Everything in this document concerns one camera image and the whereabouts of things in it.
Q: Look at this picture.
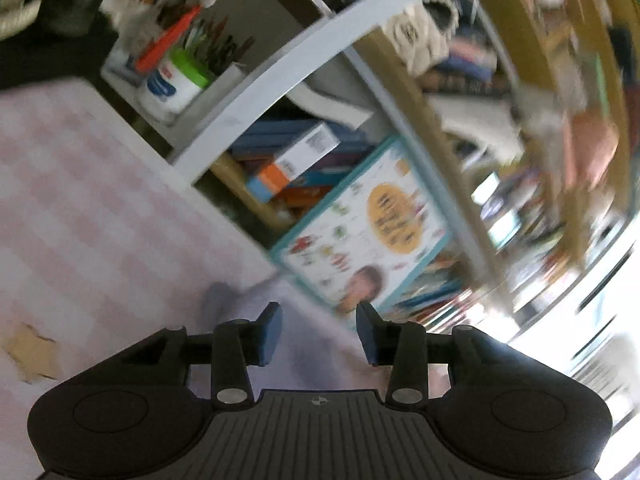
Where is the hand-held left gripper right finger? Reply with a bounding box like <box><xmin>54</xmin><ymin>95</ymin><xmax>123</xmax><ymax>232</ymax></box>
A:
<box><xmin>355</xmin><ymin>301</ymin><xmax>506</xmax><ymax>408</ymax></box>

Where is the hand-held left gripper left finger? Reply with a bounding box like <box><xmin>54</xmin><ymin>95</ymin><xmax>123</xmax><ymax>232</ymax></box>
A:
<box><xmin>121</xmin><ymin>302</ymin><xmax>283</xmax><ymax>407</ymax></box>

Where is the illustrated children's book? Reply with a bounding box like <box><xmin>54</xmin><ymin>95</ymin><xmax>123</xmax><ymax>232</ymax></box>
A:
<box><xmin>270</xmin><ymin>136</ymin><xmax>453</xmax><ymax>317</ymax></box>

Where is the white and orange box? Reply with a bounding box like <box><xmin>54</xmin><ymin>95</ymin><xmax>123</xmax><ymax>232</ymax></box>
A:
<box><xmin>246</xmin><ymin>121</ymin><xmax>341</xmax><ymax>204</ymax></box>

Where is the stack of books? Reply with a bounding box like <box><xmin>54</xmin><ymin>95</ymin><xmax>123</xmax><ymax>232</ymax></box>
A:
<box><xmin>229</xmin><ymin>119</ymin><xmax>377</xmax><ymax>210</ymax></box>

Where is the pink checkered bed sheet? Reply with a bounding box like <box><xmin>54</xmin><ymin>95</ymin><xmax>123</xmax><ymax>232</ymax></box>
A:
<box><xmin>0</xmin><ymin>78</ymin><xmax>451</xmax><ymax>480</ymax></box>

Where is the tan star-shaped patch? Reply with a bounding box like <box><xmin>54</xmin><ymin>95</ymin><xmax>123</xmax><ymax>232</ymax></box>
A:
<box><xmin>2</xmin><ymin>323</ymin><xmax>63</xmax><ymax>385</ymax></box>

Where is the white tub with green lid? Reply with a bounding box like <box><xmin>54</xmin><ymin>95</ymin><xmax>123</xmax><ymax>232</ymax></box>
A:
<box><xmin>138</xmin><ymin>48</ymin><xmax>211</xmax><ymax>123</ymax></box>

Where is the white and wooden bookshelf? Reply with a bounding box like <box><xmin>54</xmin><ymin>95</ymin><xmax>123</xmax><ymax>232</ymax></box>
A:
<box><xmin>100</xmin><ymin>0</ymin><xmax>640</xmax><ymax>341</ymax></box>

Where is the bundle of coloured pencils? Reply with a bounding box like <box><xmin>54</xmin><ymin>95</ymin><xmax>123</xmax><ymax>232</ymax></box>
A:
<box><xmin>131</xmin><ymin>0</ymin><xmax>255</xmax><ymax>74</ymax></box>

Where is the cream knitted cloth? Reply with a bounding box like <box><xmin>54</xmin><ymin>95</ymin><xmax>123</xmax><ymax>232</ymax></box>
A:
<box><xmin>385</xmin><ymin>0</ymin><xmax>460</xmax><ymax>77</ymax></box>

